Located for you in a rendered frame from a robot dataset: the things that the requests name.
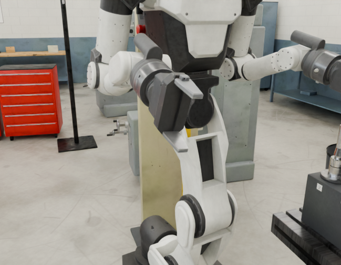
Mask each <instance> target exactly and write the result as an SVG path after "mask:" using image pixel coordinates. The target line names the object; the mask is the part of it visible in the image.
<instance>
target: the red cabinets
mask: <svg viewBox="0 0 341 265"><path fill-rule="evenodd" d="M62 125H63V117H62V112H61V102H60V93H59V83H58V74H57V64H27V65H3V66H1V67H0V136H2V134H3V132H4V130H5V135H6V137H9V136H10V140H11V141H12V140H14V136H26V135H42V134H55V138H57V134H59V133H60V130H61V127H62Z"/></svg>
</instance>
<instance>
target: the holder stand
mask: <svg viewBox="0 0 341 265"><path fill-rule="evenodd" d="M301 221H302V222H304V223H305V224H307V225H308V226H309V227H311V228H312V229H313V230H315V231H316V232H317V233H319V234H320V235H321V236H322V237H324V238H325V239H326V240H328V241H329V242H330V243H332V244H333V245H334V246H336V247H337V248H338V249H340V250H341V178H335V177H331V176H329V175H328V169H324V170H322V171H320V172H315V173H312V174H308V176H307V183H306V190H305V197H304V204H303V211H302V218H301Z"/></svg>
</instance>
